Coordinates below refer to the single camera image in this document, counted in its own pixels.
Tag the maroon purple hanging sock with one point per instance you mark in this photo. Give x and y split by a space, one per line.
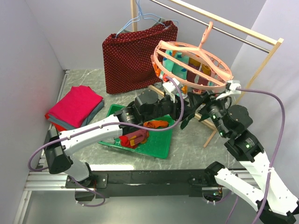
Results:
192 77

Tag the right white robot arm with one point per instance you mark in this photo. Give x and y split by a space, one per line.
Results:
272 200

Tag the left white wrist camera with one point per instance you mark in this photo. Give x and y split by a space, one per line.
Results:
170 90

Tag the wooden clothes rack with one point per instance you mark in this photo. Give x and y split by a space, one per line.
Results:
275 43

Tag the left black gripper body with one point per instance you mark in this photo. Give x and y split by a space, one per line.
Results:
168 106

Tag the black base crossbar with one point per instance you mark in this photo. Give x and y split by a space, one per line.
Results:
179 182

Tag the green plastic tray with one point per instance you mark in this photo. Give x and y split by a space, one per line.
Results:
157 145

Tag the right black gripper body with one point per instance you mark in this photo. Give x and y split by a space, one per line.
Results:
215 108

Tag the orange sock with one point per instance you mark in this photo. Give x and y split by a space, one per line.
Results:
154 124

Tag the red sock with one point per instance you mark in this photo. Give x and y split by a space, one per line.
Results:
125 142

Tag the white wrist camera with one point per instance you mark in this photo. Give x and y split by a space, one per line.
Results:
232 88
170 90

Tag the aluminium frame rail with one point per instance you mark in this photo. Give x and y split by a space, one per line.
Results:
40 182

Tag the folded pink cloth stack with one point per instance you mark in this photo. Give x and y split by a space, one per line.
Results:
76 109

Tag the maroon yellow striped sock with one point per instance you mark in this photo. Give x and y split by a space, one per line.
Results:
138 137

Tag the pink round clip hanger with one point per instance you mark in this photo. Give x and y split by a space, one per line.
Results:
220 72

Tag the teal patterned hanging sock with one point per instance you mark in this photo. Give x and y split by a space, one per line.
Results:
176 69

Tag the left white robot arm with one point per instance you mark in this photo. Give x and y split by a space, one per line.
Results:
147 106

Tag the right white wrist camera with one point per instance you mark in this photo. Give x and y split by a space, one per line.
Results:
232 88

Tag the blue wire hanger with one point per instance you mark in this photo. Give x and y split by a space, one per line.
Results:
141 16

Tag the dark red dotted garment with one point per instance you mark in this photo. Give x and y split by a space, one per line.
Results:
126 57

